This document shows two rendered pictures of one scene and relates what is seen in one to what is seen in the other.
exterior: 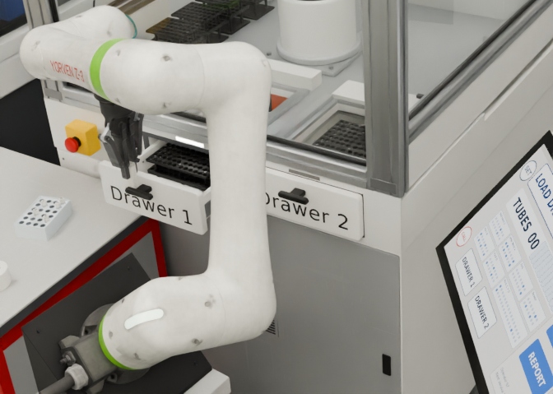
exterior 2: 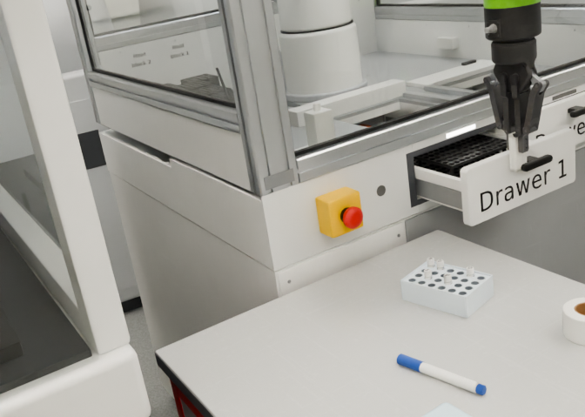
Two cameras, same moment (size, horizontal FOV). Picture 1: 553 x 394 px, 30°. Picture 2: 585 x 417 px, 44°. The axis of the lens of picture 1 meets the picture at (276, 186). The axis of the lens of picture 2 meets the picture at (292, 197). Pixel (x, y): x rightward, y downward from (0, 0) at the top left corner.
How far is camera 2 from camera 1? 2.55 m
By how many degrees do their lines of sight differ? 59
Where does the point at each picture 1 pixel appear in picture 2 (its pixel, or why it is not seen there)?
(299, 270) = (557, 211)
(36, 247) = (503, 303)
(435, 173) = not seen: hidden behind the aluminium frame
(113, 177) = (484, 178)
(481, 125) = not seen: hidden behind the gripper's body
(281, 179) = (556, 108)
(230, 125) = not seen: outside the picture
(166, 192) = (544, 150)
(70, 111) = (305, 191)
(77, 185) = (362, 276)
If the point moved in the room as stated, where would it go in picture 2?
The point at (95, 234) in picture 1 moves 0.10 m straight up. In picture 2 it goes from (493, 265) to (490, 212)
